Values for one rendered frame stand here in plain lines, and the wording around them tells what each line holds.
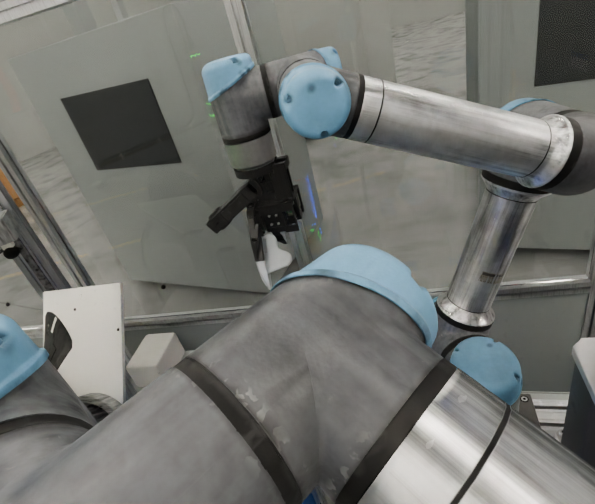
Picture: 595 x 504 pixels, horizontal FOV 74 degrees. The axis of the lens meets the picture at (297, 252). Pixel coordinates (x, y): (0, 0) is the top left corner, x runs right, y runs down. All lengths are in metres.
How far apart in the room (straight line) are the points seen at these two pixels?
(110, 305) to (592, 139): 1.08
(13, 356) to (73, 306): 1.06
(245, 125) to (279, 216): 0.16
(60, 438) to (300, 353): 0.10
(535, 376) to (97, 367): 1.43
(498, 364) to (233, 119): 0.61
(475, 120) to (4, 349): 0.49
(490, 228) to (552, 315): 0.77
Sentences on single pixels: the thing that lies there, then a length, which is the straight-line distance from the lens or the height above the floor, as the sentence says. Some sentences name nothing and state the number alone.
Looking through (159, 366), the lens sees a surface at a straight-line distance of 1.50.
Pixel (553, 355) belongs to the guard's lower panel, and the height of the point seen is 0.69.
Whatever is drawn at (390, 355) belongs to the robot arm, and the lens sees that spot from 0.16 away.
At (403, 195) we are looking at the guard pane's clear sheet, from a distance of 1.17.
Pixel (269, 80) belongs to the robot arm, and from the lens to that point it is 0.59.
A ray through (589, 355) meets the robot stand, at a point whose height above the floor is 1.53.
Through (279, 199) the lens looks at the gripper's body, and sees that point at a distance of 0.65.
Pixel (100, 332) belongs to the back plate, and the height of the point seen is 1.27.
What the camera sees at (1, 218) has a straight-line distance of 1.36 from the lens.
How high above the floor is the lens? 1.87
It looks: 31 degrees down
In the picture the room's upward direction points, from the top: 16 degrees counter-clockwise
